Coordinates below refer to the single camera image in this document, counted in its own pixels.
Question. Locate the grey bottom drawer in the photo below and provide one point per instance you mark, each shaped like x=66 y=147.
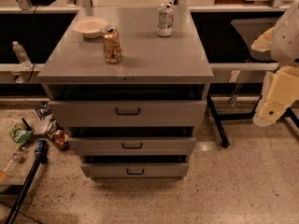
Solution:
x=134 y=170

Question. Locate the grey drawer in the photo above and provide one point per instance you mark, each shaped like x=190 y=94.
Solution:
x=128 y=113
x=125 y=146
x=134 y=170

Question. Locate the red can on floor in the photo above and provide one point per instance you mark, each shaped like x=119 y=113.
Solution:
x=59 y=139

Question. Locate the black pole blue grip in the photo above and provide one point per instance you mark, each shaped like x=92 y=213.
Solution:
x=40 y=157

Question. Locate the silver foil wrapper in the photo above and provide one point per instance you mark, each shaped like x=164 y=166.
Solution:
x=45 y=126

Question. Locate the grey metal drawer cabinet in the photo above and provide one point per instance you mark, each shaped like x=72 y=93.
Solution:
x=152 y=68

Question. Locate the clear plastic water bottle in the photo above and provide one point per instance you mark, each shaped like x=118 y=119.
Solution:
x=22 y=56

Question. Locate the clear bottle on floor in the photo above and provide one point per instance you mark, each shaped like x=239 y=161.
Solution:
x=12 y=167

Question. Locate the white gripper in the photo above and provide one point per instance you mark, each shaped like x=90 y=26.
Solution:
x=287 y=39

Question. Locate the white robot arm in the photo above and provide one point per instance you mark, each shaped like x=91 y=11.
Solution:
x=285 y=41

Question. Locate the green snack bag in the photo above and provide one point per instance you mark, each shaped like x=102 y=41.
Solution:
x=20 y=134

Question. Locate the grey top drawer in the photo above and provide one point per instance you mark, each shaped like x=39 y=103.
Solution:
x=128 y=113

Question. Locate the white green soda can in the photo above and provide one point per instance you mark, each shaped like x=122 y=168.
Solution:
x=165 y=19

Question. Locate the white paper bowl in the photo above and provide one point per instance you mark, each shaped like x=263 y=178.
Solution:
x=90 y=27

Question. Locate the grey folding table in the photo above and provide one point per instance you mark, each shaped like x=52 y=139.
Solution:
x=249 y=29

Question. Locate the gold soda can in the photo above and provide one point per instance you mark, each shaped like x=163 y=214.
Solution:
x=111 y=44

